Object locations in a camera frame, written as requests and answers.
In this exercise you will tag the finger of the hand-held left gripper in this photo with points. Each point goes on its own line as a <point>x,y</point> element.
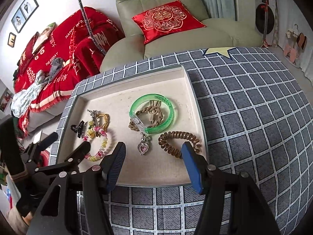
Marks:
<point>46,142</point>
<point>78,153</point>

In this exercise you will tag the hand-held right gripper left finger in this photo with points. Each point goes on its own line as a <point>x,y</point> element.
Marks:
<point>115,169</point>

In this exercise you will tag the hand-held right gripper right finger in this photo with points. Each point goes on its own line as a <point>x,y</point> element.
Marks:
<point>193,171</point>

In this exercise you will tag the black claw hair clip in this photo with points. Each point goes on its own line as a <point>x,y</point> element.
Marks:
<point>78,129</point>

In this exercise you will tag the silver heart pendant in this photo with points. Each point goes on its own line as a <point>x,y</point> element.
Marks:
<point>143,148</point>

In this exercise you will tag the beige rabbit hair clip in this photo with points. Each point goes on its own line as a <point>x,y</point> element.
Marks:
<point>153,119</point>

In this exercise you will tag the grey jewelry tray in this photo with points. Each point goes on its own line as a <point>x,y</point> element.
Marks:
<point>117,98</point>

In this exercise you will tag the green translucent bangle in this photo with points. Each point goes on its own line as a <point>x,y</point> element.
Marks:
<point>141,99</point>

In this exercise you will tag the person's left forearm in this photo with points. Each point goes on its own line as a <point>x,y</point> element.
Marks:
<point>19,219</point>

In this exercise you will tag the light patterned cloth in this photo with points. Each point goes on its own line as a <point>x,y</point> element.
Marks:
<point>27,95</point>

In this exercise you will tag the grey cloth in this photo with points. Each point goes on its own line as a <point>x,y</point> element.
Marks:
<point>56,67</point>

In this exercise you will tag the grey checked tablecloth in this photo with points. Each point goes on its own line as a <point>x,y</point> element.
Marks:
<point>244,102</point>

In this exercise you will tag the printed pillow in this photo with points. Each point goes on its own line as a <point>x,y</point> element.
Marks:
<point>45,35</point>

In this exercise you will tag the red printed blanket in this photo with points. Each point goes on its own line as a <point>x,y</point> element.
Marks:
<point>80,22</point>

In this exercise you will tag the red embroidered cushion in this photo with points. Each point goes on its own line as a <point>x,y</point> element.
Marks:
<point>193,22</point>

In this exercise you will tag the white washing machine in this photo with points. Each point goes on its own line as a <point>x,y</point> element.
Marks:
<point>260,19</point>

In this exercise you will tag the small black picture frame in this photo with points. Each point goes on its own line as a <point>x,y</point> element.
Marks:
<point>11,39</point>

